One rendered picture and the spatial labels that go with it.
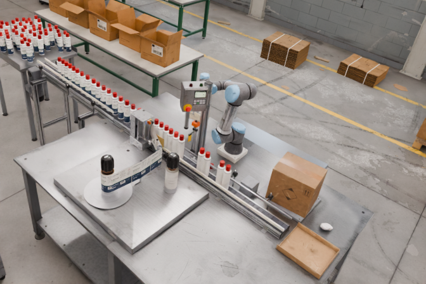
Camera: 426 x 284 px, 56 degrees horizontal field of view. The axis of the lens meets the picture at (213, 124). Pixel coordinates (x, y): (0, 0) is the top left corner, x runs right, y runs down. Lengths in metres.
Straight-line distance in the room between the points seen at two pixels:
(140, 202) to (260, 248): 0.81
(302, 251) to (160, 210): 0.92
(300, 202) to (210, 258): 0.70
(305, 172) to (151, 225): 1.05
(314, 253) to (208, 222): 0.68
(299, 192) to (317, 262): 0.44
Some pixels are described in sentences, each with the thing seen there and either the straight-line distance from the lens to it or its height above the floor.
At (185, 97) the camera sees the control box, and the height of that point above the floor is 1.41.
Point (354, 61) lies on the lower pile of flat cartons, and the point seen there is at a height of 0.20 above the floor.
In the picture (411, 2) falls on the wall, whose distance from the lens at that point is 7.52.
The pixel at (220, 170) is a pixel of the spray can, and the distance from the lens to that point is 2.72.
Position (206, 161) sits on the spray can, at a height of 1.02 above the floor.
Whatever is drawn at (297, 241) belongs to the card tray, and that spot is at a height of 0.83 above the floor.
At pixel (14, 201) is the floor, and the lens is 4.06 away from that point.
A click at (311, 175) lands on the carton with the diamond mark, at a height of 1.12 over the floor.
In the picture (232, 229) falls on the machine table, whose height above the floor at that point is 0.83.
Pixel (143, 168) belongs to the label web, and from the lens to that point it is 2.75.
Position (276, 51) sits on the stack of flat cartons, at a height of 0.19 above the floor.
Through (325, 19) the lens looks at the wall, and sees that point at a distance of 8.03.
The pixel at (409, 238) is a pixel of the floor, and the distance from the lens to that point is 4.37.
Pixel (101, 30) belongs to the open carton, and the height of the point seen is 0.88.
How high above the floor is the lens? 2.81
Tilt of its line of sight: 34 degrees down
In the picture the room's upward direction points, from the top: 8 degrees clockwise
